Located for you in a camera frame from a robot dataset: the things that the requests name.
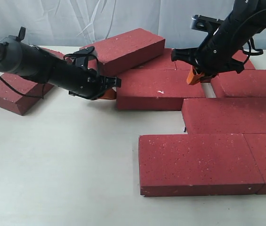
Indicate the red brick back row right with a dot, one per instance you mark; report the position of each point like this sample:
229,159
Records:
180,65

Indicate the red brick right edge row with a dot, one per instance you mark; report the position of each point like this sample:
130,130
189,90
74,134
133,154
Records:
249,83

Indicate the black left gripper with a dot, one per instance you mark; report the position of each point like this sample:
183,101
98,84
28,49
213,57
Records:
85,83

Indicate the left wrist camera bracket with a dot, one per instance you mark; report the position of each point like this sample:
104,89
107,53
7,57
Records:
86,58

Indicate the white wrinkled backdrop curtain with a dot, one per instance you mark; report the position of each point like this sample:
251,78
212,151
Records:
82,22

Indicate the red brick under tilted one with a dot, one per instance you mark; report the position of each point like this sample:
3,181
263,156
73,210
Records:
162,62

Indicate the red brick with white mark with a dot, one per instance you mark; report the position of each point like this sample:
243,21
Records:
145,89

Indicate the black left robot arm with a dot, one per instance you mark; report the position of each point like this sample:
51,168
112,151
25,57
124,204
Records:
41,66

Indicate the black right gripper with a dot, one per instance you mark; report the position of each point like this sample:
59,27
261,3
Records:
247,18

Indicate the large red brick front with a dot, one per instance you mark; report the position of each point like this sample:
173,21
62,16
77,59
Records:
197,165

